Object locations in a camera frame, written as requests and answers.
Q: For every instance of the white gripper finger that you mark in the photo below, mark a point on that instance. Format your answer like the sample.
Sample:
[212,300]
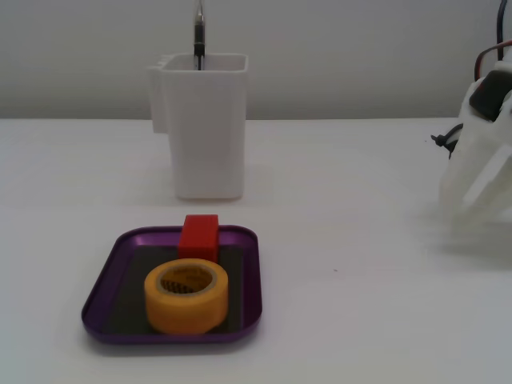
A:
[494,192]
[460,180]

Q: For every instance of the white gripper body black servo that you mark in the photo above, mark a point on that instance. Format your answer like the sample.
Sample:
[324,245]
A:
[480,160]

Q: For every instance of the yellow masking tape roll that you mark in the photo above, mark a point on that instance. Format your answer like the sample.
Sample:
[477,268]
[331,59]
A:
[186,310]

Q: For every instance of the white plastic pen holder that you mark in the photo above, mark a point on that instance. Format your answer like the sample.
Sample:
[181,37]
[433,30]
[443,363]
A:
[208,132]

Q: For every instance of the red rectangular block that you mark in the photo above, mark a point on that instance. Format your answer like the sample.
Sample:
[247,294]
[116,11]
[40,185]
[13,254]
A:
[198,238]

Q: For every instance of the black clear ballpoint pen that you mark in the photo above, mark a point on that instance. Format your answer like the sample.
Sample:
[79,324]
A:
[199,36]

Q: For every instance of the purple metal tray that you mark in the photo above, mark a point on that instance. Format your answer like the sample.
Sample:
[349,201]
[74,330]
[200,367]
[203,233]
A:
[116,304]

